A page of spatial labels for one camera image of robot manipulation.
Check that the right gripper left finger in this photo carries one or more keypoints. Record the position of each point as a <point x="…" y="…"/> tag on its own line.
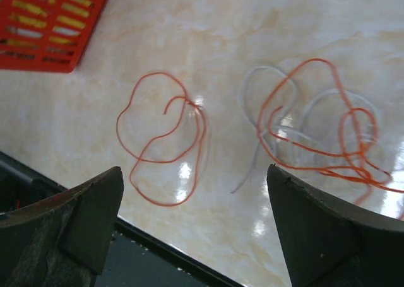
<point x="62" y="240"/>

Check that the red plastic shopping basket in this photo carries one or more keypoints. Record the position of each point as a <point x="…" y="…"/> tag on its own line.
<point x="46" y="35"/>

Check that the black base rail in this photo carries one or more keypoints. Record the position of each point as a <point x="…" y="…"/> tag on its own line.
<point x="135" y="258"/>

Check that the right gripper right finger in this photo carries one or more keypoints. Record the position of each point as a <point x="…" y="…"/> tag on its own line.
<point x="327" y="241"/>

